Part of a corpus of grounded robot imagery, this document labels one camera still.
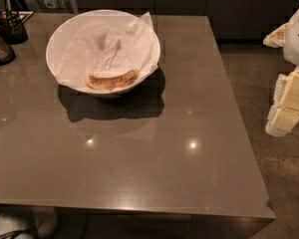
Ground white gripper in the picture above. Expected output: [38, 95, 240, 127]
[263, 9, 299, 136]

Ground spotted yellow banana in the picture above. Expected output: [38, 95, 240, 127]
[85, 70, 139, 91]

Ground white bowl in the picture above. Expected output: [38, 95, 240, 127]
[45, 9, 161, 99]

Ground white paper liner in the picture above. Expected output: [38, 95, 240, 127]
[56, 11, 160, 88]

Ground white object under table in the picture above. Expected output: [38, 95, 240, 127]
[0, 206, 58, 239]

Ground black wire utensil basket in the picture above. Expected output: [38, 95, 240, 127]
[0, 0, 28, 45]

